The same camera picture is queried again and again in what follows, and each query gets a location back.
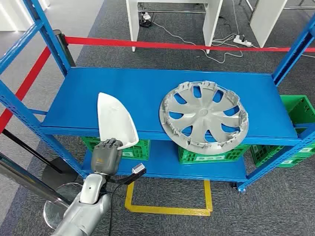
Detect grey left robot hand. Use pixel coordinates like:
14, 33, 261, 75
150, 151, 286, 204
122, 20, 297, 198
91, 138, 124, 176

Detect white curved plastic shell part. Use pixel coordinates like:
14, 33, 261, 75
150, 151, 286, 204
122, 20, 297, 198
97, 92, 140, 151

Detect blue metal shelf rack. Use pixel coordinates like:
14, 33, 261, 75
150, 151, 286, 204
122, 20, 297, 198
0, 0, 315, 193

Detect green plastic crate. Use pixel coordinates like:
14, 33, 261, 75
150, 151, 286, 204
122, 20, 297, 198
81, 137, 151, 161
178, 144, 251, 165
251, 95, 315, 161
276, 156, 310, 169

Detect short red barrier belt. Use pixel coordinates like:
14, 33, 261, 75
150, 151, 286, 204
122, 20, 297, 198
0, 46, 51, 134

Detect silver wheel hubcap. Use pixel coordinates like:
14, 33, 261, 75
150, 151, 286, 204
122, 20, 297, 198
159, 81, 249, 156

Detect white panel-leg table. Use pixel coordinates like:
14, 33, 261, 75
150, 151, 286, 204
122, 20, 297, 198
249, 0, 288, 49
126, 0, 224, 55

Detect black power adapter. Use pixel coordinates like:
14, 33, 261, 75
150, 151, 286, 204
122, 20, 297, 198
139, 12, 153, 28

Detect white power strip black plug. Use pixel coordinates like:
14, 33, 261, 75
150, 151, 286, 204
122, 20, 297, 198
233, 35, 253, 47

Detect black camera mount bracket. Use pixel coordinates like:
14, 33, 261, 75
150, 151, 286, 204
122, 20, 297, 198
107, 168, 146, 186

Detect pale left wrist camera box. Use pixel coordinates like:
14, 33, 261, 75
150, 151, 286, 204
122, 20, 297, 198
131, 163, 147, 176

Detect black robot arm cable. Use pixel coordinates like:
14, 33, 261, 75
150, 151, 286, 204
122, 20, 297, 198
108, 183, 125, 236

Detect chrome stanchion post with base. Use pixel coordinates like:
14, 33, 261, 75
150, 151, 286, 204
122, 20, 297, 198
0, 152, 85, 230

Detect white tangled power cable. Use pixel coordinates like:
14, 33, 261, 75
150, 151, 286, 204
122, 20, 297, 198
153, 21, 244, 64

